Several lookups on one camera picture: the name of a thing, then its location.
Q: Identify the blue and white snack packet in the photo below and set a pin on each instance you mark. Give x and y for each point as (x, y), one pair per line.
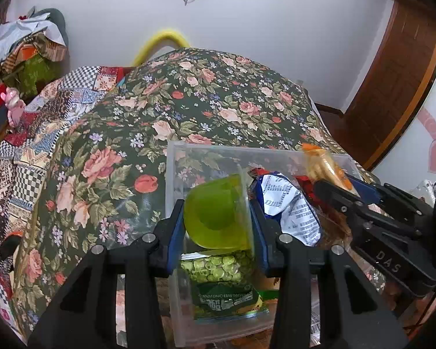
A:
(290, 211)

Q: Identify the pile of clothes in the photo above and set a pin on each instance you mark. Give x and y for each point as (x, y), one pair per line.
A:
(21, 36)

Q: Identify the wooden wardrobe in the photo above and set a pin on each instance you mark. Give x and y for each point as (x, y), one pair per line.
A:
(396, 80)

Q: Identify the clear plastic storage box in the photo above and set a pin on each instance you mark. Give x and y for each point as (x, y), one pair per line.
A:
(189, 160)

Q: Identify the pink rabbit toy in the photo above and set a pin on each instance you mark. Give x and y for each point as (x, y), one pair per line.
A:
(14, 103)

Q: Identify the orange cracker packet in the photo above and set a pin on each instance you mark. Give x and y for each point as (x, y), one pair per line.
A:
(325, 167)

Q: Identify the green jelly cup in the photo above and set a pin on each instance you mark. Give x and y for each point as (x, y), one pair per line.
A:
(218, 211)

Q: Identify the yellow foam tube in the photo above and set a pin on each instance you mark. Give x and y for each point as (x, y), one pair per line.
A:
(160, 37)

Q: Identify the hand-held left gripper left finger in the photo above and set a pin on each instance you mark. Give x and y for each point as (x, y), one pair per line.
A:
(174, 236)

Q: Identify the patchwork quilt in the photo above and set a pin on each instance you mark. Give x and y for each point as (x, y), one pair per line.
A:
(32, 145)

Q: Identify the floral blanket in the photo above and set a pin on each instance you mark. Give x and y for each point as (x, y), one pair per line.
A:
(203, 91)

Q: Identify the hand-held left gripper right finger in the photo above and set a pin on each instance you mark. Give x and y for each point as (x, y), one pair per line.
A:
(258, 236)

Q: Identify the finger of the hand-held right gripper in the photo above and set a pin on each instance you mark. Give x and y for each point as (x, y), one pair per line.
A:
(338, 198)
(367, 191)

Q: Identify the white sliding door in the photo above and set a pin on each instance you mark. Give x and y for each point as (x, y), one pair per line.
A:
(421, 98)

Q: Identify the green pea packet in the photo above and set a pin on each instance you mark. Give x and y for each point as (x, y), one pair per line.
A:
(221, 291)

